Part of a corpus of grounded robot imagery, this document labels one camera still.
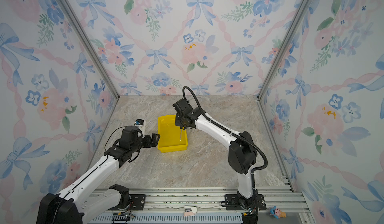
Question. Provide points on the right corner aluminium post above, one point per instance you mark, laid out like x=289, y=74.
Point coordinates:
x=303, y=6

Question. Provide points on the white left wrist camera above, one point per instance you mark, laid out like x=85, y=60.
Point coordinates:
x=140, y=123

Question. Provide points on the aluminium rail frame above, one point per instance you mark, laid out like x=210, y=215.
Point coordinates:
x=210, y=200

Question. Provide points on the yellow plastic bin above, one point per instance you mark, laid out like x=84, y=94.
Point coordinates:
x=170, y=134

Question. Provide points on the left corner aluminium post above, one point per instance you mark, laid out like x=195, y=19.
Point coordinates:
x=86, y=42

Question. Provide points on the white pink clip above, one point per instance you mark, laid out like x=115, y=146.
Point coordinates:
x=190, y=211

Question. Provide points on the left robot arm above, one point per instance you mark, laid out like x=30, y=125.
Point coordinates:
x=71, y=205

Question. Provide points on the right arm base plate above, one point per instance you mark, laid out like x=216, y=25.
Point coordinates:
x=236, y=202

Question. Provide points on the corner aluminium post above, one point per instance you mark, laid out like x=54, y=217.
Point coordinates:
x=86, y=42
x=303, y=6

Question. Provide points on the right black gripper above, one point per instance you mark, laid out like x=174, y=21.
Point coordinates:
x=177, y=120

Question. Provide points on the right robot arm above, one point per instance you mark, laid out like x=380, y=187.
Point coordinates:
x=241, y=154

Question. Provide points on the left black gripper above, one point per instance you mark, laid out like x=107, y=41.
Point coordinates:
x=155, y=141

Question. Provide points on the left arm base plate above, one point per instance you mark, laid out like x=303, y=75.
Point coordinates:
x=136, y=201

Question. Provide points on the blue pink ice-cream toy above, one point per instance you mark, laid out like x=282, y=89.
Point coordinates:
x=277, y=213

